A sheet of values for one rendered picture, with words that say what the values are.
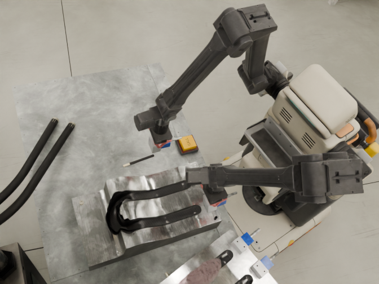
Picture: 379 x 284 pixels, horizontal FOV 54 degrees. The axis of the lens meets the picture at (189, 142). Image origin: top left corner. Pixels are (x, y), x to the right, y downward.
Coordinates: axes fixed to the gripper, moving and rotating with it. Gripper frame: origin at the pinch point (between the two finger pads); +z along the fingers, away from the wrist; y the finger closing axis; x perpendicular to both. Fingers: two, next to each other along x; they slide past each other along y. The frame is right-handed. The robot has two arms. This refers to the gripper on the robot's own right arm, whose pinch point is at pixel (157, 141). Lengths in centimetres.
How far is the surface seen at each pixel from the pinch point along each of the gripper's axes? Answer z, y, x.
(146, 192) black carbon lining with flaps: 5.7, 17.3, -9.8
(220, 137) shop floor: 96, -43, 73
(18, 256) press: 16, 23, -57
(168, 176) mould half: 6.5, 12.8, 1.0
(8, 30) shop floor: 96, -177, -51
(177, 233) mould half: 6.6, 35.3, -3.9
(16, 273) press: 16, 29, -59
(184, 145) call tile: 11.6, -1.0, 13.9
